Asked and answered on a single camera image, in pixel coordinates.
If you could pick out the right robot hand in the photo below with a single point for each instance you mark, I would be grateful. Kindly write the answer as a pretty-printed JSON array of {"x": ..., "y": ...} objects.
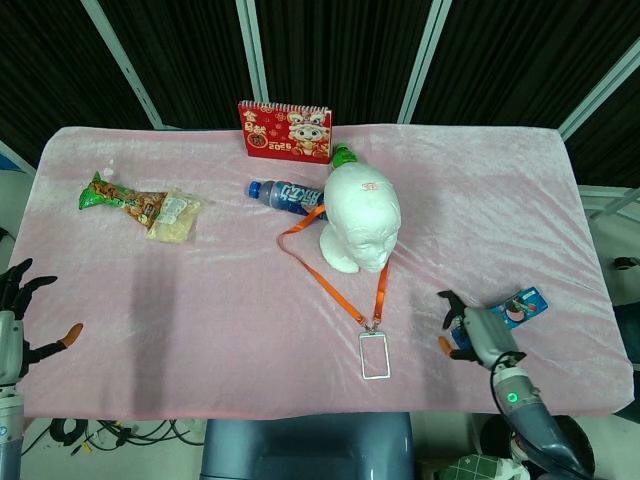
[{"x": 487, "y": 332}]

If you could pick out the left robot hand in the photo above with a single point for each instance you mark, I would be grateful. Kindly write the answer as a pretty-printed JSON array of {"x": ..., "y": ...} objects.
[{"x": 12, "y": 340}]

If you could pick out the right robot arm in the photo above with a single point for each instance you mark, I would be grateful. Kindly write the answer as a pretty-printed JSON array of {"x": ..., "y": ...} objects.
[{"x": 530, "y": 425}]

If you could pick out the white foam mannequin head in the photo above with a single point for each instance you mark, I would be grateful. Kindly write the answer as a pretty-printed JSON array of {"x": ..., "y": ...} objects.
[{"x": 360, "y": 220}]

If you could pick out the blue cookie box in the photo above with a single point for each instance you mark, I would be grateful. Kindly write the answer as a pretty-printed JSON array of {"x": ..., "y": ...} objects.
[{"x": 525, "y": 305}]

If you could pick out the red white cup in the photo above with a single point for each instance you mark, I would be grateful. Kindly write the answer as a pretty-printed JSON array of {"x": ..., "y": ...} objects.
[{"x": 517, "y": 445}]

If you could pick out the green checkered box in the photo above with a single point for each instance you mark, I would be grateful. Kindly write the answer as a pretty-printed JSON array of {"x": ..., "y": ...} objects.
[{"x": 472, "y": 467}]

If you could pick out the white side cabinet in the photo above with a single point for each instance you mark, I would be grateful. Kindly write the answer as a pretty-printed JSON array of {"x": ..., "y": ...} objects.
[{"x": 610, "y": 225}]

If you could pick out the green orange snack bag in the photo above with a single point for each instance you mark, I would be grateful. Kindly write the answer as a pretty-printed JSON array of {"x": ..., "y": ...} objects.
[{"x": 115, "y": 195}]

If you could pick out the clear bag of pale snack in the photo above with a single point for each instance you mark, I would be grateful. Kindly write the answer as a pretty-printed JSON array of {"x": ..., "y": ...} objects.
[{"x": 175, "y": 225}]

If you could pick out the blue-grey robot torso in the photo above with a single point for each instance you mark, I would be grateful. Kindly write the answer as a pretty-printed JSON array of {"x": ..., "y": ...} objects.
[{"x": 300, "y": 450}]

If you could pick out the green bottle cap object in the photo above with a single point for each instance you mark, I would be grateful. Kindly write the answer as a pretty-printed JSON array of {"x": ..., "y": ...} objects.
[{"x": 344, "y": 155}]

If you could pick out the pink velvet tablecloth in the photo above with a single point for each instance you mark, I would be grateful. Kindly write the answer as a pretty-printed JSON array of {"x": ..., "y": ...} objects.
[{"x": 250, "y": 350}]

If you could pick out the blue drink bottle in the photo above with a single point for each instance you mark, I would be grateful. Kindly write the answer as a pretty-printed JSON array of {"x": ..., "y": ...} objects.
[{"x": 285, "y": 195}]

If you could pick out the red desk calendar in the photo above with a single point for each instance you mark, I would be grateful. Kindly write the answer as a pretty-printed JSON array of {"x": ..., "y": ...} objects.
[{"x": 270, "y": 135}]

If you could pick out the black curtain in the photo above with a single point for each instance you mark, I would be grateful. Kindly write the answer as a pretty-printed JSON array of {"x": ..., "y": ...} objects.
[{"x": 340, "y": 50}]

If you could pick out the white frame post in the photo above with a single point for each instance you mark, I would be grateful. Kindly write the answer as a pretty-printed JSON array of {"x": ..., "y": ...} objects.
[
  {"x": 425, "y": 60},
  {"x": 600, "y": 85},
  {"x": 252, "y": 50},
  {"x": 125, "y": 65}
]

